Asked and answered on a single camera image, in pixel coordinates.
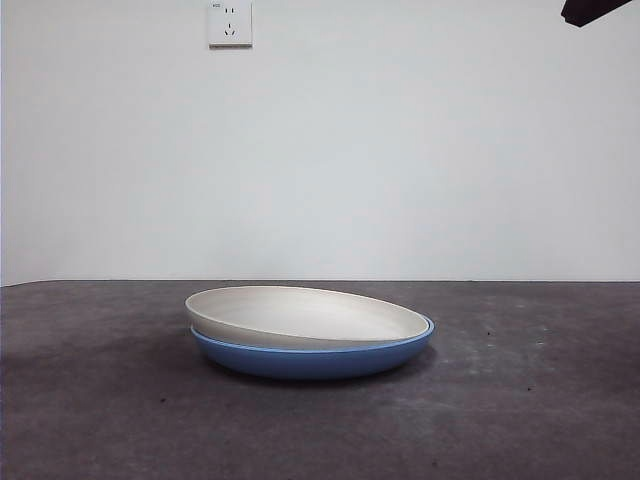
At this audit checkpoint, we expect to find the blue round plate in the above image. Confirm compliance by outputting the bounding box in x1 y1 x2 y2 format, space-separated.
189 314 436 380

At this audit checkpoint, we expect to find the white round plate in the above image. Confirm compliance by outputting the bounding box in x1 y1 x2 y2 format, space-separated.
184 285 432 351

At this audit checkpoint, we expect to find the white wall socket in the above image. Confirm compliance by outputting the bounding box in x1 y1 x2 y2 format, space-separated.
208 0 254 50

